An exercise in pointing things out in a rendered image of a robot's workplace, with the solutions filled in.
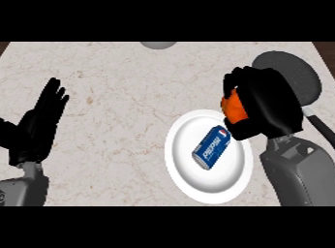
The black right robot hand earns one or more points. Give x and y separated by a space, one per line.
265 103

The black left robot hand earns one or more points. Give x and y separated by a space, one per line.
34 126

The orange squash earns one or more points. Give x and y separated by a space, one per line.
233 106

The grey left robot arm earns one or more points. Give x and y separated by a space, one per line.
18 189

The dark grey frying pan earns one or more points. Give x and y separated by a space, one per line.
293 77

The white round plate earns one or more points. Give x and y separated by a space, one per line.
208 161

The blue soda can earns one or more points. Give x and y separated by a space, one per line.
212 147

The grey round object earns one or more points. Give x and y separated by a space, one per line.
158 45

